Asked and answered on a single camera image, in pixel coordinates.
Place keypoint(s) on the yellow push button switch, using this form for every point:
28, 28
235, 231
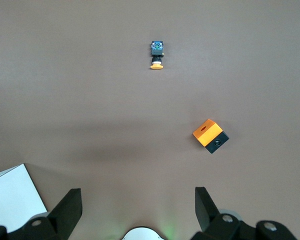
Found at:
157, 53

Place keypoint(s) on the white drawer cabinet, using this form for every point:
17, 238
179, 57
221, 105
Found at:
10, 195

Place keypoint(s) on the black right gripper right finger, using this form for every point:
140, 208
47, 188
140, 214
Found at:
206, 215

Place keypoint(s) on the orange black button box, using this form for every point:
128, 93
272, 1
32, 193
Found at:
207, 133

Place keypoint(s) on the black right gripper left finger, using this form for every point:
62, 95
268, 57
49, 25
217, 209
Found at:
67, 212

